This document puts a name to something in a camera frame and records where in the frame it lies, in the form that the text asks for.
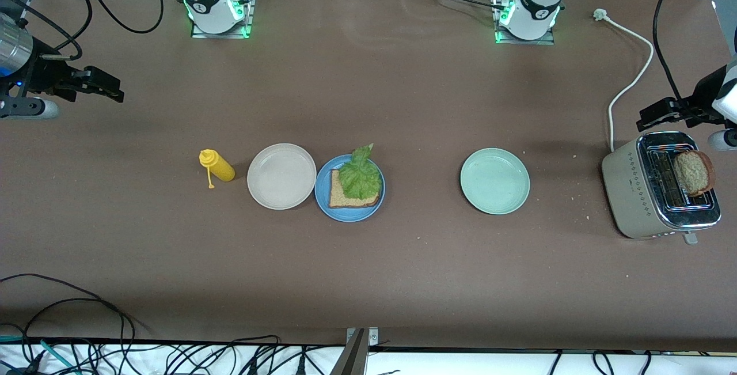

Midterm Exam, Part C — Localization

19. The long black floor cable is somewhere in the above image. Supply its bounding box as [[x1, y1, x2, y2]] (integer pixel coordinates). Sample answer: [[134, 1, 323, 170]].
[[0, 273, 136, 358], [23, 298, 126, 364]]

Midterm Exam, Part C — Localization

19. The aluminium profile post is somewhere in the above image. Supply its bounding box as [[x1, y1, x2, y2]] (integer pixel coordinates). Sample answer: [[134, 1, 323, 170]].
[[329, 327, 379, 375]]

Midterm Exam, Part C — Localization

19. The blue plate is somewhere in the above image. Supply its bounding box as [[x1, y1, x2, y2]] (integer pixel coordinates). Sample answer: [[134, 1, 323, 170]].
[[314, 154, 386, 223]]

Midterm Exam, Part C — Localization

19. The beige and chrome toaster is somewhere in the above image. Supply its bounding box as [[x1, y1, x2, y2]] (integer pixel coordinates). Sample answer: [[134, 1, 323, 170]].
[[601, 131, 723, 245]]

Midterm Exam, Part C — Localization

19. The white toaster power cord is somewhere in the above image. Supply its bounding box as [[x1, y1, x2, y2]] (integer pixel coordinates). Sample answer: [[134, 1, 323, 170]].
[[593, 8, 655, 153]]

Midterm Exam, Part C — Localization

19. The beige plate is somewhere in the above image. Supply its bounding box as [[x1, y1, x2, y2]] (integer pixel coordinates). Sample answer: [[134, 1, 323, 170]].
[[246, 143, 317, 211]]

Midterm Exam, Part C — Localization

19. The yellow squeeze bottle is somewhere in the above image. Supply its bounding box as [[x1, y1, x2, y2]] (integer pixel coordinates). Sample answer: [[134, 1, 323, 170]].
[[199, 149, 236, 190]]

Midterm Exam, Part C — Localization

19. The square brown bread slice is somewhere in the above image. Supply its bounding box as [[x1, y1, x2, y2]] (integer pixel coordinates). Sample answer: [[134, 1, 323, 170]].
[[328, 168, 382, 210]]

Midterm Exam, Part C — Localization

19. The green lettuce leaf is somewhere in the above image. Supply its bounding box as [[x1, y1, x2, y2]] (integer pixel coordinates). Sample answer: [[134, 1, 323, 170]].
[[337, 143, 383, 201]]

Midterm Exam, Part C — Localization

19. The rounded brown bread slice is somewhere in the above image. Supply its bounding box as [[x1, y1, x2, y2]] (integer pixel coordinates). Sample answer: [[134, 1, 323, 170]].
[[673, 150, 717, 197]]

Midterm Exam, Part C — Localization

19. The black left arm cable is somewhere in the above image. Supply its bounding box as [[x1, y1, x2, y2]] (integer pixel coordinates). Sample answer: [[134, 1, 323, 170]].
[[652, 0, 697, 105]]

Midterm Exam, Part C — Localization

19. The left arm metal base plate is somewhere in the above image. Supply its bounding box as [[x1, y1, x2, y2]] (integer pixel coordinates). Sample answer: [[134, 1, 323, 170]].
[[492, 0, 556, 46]]

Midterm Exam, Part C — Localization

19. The teal cable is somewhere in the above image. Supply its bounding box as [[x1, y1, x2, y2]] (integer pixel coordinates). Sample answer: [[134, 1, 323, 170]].
[[0, 335, 81, 375]]

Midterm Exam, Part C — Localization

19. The pale green plate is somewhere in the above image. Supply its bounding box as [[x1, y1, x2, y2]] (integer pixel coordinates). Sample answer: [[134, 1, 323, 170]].
[[459, 147, 531, 215]]

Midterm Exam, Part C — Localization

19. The black looped cable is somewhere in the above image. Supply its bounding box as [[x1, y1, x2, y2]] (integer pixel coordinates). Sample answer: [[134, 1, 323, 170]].
[[0, 0, 94, 62]]

